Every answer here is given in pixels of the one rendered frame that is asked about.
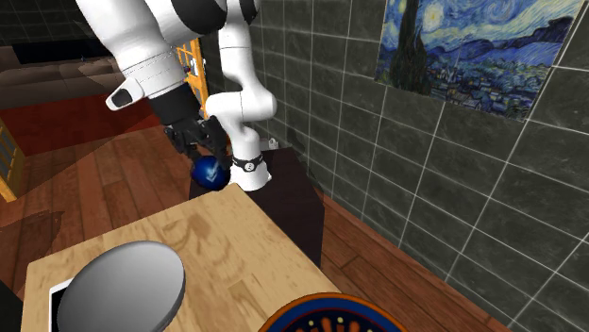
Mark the red rug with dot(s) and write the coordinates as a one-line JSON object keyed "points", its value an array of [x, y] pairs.
{"points": [[69, 124]]}

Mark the yellow wooden cabinet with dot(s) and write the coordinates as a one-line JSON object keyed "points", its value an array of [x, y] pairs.
{"points": [[8, 161]]}

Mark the white tablet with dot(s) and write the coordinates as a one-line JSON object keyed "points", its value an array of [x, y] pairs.
{"points": [[54, 303]]}

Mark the grey round disc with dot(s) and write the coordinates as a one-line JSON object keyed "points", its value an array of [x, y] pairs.
{"points": [[124, 289]]}

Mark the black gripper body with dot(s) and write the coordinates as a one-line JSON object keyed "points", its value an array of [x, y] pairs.
{"points": [[177, 108]]}

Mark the shiny blue ball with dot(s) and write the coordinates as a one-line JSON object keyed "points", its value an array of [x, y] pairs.
{"points": [[207, 177]]}

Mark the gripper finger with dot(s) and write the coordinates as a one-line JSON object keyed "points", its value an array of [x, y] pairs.
{"points": [[184, 140], [216, 138]]}

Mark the blue plate with orange rim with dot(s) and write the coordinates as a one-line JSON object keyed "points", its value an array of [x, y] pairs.
{"points": [[331, 312]]}

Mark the blue night sky painting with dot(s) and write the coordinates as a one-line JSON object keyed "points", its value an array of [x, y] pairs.
{"points": [[474, 50]]}

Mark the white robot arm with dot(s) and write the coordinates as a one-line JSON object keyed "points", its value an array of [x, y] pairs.
{"points": [[152, 41]]}

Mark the light wooden table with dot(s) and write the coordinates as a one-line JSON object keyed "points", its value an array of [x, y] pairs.
{"points": [[230, 257]]}

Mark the dark robot stand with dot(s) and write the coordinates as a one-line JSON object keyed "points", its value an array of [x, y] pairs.
{"points": [[290, 197]]}

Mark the yellow framed door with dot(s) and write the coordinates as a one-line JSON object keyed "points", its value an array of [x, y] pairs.
{"points": [[193, 59]]}

